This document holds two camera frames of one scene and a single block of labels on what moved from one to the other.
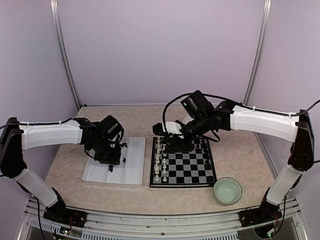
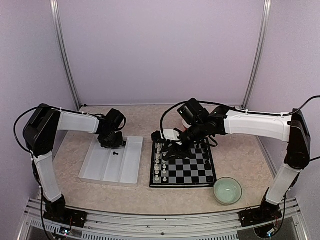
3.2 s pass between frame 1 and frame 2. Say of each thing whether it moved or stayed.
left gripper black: moved
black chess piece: stayed
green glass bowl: stayed
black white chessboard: stayed
